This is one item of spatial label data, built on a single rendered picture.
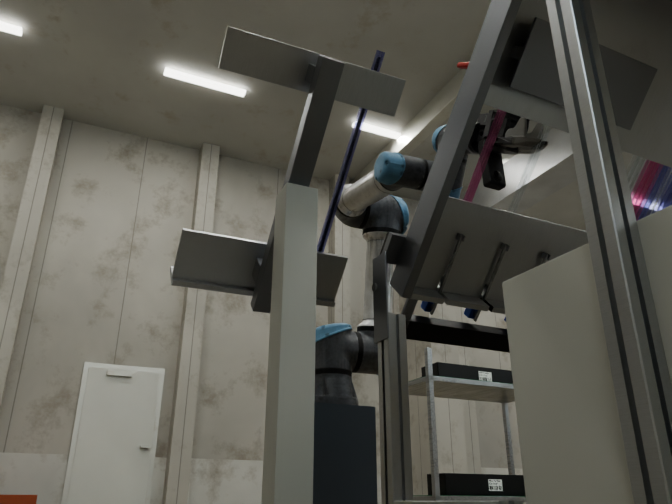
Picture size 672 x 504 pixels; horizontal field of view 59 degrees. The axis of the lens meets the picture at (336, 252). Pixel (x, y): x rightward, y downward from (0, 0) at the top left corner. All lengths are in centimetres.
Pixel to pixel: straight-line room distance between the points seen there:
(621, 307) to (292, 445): 49
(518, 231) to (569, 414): 55
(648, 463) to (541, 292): 27
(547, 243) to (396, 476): 58
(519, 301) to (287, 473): 41
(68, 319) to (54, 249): 111
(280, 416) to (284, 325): 14
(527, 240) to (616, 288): 59
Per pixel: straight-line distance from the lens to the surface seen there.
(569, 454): 81
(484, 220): 122
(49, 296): 971
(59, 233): 1004
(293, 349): 94
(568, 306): 82
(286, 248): 98
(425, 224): 112
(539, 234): 131
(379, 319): 112
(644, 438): 69
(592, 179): 79
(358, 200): 160
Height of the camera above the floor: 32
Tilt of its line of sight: 23 degrees up
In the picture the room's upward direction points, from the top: straight up
